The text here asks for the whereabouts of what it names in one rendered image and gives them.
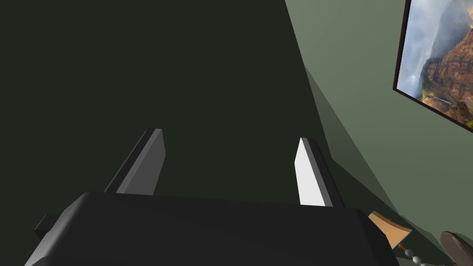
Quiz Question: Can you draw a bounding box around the framed landscape picture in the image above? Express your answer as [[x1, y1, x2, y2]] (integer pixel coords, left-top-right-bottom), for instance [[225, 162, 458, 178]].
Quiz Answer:
[[392, 0, 473, 133]]

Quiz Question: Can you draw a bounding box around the dark grey rounded object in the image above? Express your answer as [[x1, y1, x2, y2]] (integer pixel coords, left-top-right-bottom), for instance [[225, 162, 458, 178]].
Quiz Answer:
[[439, 230, 473, 266]]

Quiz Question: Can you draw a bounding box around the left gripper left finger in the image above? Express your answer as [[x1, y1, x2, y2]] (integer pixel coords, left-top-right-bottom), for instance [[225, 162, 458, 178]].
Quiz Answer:
[[103, 128, 166, 196]]

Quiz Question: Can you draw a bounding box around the table lamp with tan shade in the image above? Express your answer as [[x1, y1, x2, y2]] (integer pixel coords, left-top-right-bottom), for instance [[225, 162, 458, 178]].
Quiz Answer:
[[367, 211, 431, 266]]

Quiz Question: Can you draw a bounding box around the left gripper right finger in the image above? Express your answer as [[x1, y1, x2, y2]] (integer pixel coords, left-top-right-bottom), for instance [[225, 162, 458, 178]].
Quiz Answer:
[[294, 137, 346, 208]]

